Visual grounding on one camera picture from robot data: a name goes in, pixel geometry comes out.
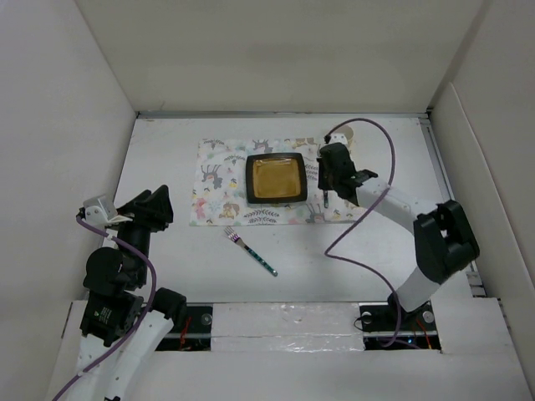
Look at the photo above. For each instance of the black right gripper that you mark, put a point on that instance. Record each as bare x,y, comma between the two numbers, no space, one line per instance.
321,183

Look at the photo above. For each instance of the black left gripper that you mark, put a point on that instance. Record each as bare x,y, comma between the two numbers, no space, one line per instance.
159,205

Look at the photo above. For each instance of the square black yellow plate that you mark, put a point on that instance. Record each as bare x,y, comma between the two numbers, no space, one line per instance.
276,178

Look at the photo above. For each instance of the floral patterned cloth placemat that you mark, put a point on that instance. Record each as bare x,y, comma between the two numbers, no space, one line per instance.
219,196

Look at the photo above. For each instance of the fork with patterned handle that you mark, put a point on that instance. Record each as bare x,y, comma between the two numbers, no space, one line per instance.
235,238

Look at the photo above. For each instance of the yellow ceramic mug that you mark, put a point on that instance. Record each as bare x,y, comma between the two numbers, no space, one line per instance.
350,134

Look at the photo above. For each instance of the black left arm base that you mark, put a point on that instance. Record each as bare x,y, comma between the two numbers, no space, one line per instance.
193,334

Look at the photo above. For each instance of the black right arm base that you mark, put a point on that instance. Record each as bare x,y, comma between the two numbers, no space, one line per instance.
383,330

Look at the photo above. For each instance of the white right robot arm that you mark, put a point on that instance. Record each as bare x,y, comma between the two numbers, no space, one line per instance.
444,241

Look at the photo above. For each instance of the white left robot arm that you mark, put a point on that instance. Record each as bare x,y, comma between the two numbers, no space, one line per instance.
126,315

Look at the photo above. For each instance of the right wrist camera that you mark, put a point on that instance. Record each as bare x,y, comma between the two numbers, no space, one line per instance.
339,138

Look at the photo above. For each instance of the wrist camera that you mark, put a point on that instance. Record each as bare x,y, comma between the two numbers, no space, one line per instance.
339,138
98,211

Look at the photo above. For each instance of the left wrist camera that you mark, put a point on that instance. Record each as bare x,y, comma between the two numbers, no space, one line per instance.
98,211

